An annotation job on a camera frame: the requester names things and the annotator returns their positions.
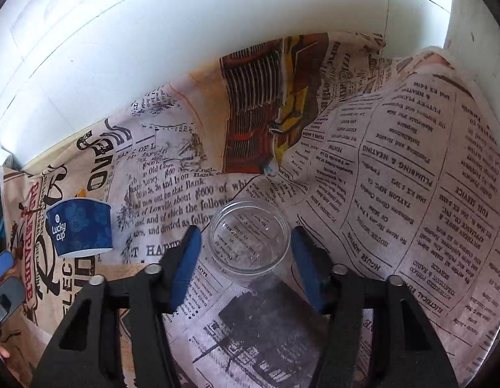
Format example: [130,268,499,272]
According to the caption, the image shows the person's left hand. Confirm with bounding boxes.
[0,345,10,360]

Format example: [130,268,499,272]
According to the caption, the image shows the blue paper cup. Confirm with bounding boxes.
[45,197,113,258]

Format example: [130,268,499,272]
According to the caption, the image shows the newspaper print tablecloth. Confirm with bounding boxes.
[0,32,500,387]

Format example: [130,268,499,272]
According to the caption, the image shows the clear plastic cup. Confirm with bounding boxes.
[206,199,291,286]

